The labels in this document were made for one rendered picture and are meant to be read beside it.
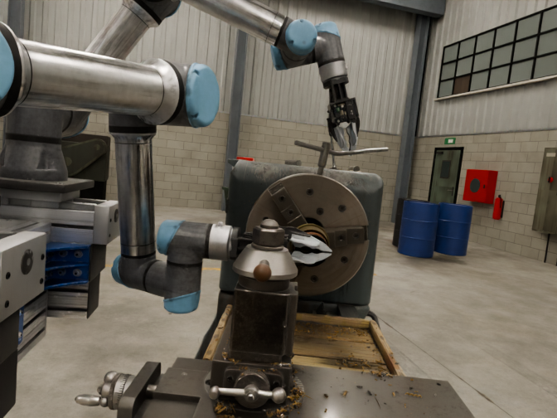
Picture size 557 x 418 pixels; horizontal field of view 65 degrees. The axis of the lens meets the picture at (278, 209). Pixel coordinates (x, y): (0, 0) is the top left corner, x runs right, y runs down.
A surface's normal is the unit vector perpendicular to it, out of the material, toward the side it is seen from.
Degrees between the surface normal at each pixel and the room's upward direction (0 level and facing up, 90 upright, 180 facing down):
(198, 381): 0
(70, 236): 90
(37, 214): 90
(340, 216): 90
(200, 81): 89
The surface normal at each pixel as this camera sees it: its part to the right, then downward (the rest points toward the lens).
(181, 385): 0.10, -0.99
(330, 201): -0.03, 0.10
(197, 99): 0.94, 0.11
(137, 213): 0.30, 0.23
